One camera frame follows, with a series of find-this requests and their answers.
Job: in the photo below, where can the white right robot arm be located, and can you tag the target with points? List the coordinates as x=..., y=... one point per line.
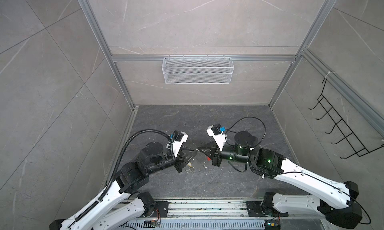
x=334, y=201

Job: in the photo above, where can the black wire hook rack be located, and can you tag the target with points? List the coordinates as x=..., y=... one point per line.
x=340, y=123

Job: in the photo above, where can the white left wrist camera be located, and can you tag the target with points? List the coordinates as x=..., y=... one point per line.
x=178, y=138

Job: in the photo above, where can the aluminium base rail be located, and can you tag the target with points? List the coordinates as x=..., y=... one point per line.
x=193, y=215

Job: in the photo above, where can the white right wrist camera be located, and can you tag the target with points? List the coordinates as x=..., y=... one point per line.
x=218, y=133

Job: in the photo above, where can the aluminium frame profiles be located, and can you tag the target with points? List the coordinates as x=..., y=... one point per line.
x=304, y=76

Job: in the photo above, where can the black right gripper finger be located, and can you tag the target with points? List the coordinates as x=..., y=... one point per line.
x=208, y=153
x=211, y=146

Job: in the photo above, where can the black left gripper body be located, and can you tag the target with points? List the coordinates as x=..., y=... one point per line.
x=179, y=162

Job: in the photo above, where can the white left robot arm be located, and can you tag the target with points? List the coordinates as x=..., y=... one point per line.
x=121, y=200

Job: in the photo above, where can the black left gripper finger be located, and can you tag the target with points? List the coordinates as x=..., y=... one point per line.
x=187, y=149
x=189, y=156

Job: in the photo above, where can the white wire mesh basket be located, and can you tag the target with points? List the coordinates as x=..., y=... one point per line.
x=197, y=70

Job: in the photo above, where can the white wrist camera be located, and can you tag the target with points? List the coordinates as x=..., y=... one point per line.
x=178, y=138
x=218, y=133

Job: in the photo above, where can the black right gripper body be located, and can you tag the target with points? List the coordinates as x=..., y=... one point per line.
x=218, y=157

